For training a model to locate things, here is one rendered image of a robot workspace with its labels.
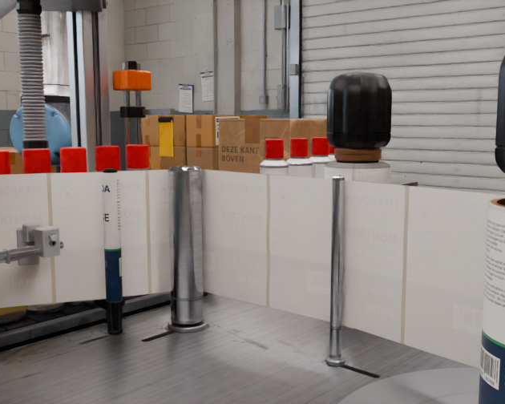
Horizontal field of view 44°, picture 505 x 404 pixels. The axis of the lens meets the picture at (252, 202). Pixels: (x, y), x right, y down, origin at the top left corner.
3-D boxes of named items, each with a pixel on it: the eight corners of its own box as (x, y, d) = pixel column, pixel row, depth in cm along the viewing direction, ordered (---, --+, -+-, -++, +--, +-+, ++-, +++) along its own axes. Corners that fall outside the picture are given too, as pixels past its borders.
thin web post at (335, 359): (337, 368, 61) (341, 177, 59) (321, 363, 62) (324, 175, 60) (349, 362, 62) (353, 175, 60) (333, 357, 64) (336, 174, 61)
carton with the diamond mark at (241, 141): (289, 233, 148) (290, 119, 145) (218, 222, 164) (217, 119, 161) (359, 218, 170) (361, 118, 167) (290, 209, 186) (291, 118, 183)
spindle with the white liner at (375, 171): (365, 317, 77) (370, 69, 73) (307, 302, 83) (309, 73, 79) (401, 301, 83) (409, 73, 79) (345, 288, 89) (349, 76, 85)
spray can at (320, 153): (321, 246, 119) (323, 138, 116) (300, 242, 123) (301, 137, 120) (337, 242, 123) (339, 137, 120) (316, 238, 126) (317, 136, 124)
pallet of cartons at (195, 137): (209, 264, 480) (208, 114, 465) (133, 251, 530) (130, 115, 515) (294, 240, 576) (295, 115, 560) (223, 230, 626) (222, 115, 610)
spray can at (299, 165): (300, 251, 114) (300, 139, 112) (278, 247, 118) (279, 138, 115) (317, 247, 118) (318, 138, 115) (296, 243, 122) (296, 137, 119)
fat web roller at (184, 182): (185, 336, 70) (182, 169, 68) (159, 326, 73) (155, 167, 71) (214, 325, 74) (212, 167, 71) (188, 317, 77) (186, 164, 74)
